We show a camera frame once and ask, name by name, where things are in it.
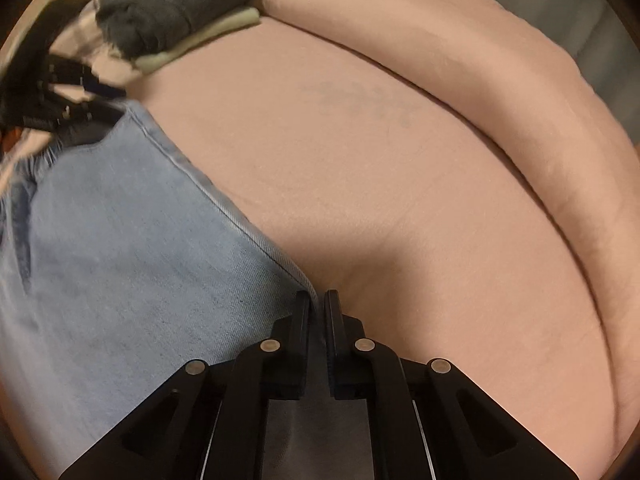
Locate plaid pillow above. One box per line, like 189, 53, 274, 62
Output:
1, 0, 126, 182

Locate person left hand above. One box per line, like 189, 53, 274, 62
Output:
0, 128, 23, 154

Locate light blue denim pants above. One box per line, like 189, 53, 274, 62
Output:
1, 101, 310, 479

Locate pink duvet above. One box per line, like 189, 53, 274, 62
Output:
260, 0, 639, 456

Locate teal curtain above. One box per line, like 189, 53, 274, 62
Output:
497, 0, 639, 144

